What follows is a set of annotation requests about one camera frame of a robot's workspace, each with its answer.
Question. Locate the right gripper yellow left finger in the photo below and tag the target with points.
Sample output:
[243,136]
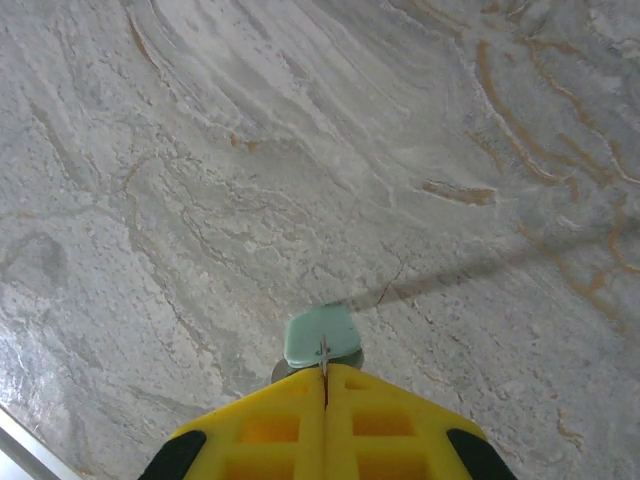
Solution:
[270,430]

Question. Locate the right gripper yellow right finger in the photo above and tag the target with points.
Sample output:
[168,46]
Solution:
[390,430]

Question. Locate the key with green cap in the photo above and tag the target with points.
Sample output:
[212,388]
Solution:
[310,335]

